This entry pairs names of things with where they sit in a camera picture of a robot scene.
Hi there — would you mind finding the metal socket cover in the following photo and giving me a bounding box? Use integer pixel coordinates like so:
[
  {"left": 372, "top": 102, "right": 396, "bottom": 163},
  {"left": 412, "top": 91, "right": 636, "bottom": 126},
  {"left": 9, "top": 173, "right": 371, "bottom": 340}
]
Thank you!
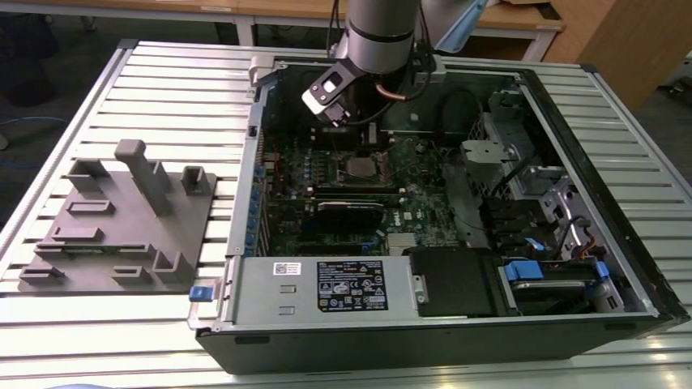
[{"left": 383, "top": 139, "right": 427, "bottom": 182}]

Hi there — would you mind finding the CPU socket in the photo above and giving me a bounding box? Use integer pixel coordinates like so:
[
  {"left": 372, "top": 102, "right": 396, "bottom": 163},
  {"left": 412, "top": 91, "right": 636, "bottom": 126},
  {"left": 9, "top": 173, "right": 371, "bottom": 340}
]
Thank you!
[{"left": 335, "top": 152, "right": 399, "bottom": 186}]

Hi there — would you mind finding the black RAM slot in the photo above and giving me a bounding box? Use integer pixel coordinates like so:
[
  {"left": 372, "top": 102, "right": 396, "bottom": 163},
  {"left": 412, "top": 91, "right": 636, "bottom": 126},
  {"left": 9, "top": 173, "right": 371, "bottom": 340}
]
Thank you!
[
  {"left": 312, "top": 190, "right": 408, "bottom": 201},
  {"left": 315, "top": 182, "right": 408, "bottom": 192}
]

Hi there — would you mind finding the black expansion slot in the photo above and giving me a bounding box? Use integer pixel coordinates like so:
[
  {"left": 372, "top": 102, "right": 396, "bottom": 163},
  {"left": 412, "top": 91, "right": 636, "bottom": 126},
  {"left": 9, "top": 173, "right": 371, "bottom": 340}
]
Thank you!
[{"left": 296, "top": 242, "right": 380, "bottom": 255}]

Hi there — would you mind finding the copper coloured tube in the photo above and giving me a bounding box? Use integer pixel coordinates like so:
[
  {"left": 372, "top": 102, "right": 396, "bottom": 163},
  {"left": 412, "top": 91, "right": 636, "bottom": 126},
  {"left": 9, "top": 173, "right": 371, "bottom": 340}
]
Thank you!
[{"left": 375, "top": 82, "right": 409, "bottom": 105}]

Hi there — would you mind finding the metal drive cage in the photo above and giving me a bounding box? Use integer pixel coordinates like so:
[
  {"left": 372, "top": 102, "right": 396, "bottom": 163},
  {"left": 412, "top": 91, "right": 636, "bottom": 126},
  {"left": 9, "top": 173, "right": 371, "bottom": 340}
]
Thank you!
[{"left": 459, "top": 89, "right": 544, "bottom": 192}]

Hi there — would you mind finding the pale blue teach pendant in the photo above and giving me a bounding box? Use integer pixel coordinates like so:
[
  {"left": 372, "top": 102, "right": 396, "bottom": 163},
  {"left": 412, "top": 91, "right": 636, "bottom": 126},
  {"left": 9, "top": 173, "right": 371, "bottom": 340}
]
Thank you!
[{"left": 435, "top": 0, "right": 492, "bottom": 52}]

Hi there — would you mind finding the black graphics card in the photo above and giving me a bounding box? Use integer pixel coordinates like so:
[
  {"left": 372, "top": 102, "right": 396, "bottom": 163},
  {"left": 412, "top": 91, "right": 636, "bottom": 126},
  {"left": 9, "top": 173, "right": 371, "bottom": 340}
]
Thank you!
[{"left": 316, "top": 200, "right": 387, "bottom": 232}]

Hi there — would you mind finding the green motherboard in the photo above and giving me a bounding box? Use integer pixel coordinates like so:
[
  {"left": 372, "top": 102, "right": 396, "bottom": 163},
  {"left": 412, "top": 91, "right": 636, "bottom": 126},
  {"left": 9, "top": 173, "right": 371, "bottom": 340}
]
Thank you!
[{"left": 257, "top": 128, "right": 472, "bottom": 259}]

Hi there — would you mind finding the grey flat strip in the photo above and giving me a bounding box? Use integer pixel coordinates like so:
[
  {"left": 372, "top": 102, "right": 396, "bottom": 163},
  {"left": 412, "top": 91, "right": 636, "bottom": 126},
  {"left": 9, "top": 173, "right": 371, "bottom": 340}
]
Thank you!
[{"left": 441, "top": 160, "right": 491, "bottom": 249}]

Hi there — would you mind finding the wooden desk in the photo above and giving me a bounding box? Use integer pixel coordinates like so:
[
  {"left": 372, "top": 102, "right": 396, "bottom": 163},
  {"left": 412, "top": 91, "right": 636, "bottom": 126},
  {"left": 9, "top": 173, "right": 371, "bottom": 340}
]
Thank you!
[
  {"left": 0, "top": 0, "right": 255, "bottom": 45},
  {"left": 237, "top": 0, "right": 568, "bottom": 62}
]

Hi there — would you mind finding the disk with blue carrier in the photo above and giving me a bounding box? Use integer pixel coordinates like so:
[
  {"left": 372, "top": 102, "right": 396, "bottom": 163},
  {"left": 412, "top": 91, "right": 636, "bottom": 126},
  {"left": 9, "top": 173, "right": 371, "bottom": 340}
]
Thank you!
[{"left": 500, "top": 259, "right": 615, "bottom": 318}]

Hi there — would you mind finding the grey power supply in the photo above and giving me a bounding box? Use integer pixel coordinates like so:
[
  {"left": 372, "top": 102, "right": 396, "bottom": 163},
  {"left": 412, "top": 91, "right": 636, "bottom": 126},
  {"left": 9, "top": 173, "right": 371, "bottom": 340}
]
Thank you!
[{"left": 215, "top": 255, "right": 428, "bottom": 325}]

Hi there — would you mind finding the wooden cabinet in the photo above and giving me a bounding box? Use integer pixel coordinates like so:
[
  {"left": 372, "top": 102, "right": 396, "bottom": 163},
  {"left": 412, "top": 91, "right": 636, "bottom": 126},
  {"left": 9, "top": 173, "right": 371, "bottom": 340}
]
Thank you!
[{"left": 575, "top": 0, "right": 692, "bottom": 118}]

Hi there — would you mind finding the grey parts rack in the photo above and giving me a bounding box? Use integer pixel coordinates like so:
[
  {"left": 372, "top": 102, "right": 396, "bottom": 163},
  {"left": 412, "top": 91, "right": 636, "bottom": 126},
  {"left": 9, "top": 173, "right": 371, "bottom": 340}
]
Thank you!
[{"left": 17, "top": 139, "right": 219, "bottom": 293}]

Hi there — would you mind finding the black PC case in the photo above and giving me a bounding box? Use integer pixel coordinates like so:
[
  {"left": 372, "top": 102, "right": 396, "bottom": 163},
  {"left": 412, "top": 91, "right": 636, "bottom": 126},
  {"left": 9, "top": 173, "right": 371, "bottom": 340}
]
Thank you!
[{"left": 185, "top": 54, "right": 692, "bottom": 376}]

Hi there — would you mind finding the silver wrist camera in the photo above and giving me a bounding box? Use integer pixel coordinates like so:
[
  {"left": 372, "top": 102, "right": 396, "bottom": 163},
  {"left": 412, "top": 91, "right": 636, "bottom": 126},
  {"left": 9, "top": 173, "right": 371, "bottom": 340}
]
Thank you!
[{"left": 300, "top": 69, "right": 351, "bottom": 119}]

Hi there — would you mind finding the black looped cable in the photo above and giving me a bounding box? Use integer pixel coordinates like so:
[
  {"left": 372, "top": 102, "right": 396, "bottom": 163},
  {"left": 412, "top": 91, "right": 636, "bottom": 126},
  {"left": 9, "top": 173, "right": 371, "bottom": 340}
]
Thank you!
[{"left": 436, "top": 87, "right": 483, "bottom": 137}]

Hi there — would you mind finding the blue floor cable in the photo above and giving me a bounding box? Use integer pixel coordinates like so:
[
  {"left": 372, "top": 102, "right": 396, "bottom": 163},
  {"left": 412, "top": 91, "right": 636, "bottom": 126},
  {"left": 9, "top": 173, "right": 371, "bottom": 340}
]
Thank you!
[{"left": 0, "top": 114, "right": 72, "bottom": 127}]

